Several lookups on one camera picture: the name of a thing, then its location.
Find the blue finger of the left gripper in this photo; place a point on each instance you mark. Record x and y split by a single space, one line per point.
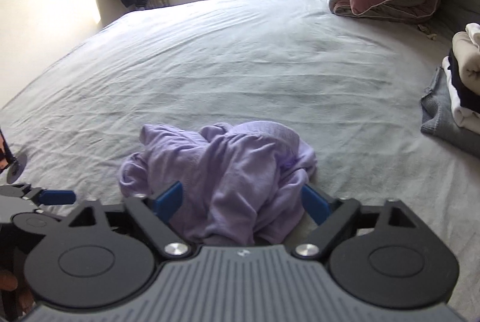
57 197

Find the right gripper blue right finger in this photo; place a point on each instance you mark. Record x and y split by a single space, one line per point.
334 219

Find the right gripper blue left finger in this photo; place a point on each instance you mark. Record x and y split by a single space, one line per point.
152 215

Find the lilac purple garment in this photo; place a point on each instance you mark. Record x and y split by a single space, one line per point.
240 183

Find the person's left hand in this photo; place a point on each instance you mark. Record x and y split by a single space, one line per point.
16 297

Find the round black phone stand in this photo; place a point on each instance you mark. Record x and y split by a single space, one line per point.
17 168

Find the smartphone with lit screen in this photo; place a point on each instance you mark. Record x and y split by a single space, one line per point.
7 159

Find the grey bed sheet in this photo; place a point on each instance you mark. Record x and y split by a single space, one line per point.
351 88

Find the folded grey garment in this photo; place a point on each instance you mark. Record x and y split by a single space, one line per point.
437 118

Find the folded white garment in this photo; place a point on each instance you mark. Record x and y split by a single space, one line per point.
463 117

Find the folded black garment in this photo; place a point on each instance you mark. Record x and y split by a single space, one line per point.
468 99

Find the folded cream garment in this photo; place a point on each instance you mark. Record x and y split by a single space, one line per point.
465 46

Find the folded pink white quilt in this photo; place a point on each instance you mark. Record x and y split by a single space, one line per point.
413 11

